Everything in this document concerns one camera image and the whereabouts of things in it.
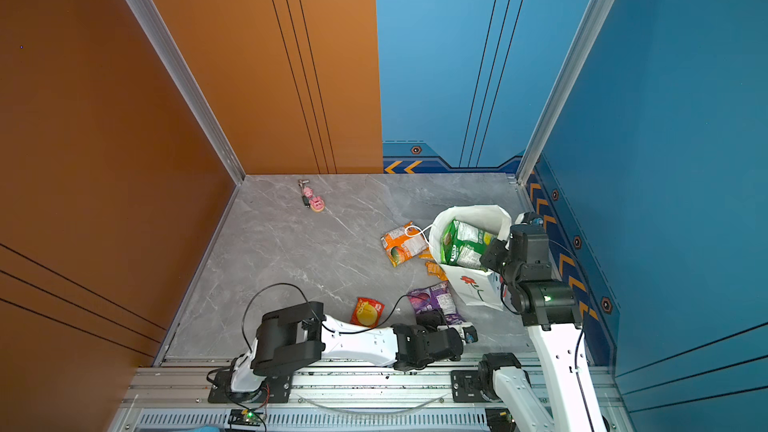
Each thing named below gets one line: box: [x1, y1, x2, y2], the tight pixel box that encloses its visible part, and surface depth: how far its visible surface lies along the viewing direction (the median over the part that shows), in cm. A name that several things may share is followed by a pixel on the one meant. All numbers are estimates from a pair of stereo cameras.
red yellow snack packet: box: [350, 297, 385, 328], surface depth 87 cm
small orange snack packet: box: [425, 261, 449, 281], surface depth 95 cm
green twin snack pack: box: [440, 219, 497, 271], surface depth 79 cm
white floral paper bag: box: [429, 205, 512, 311], surface depth 79 cm
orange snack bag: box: [380, 221, 430, 267], surface depth 98 cm
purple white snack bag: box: [407, 280, 466, 325], surface depth 86 cm
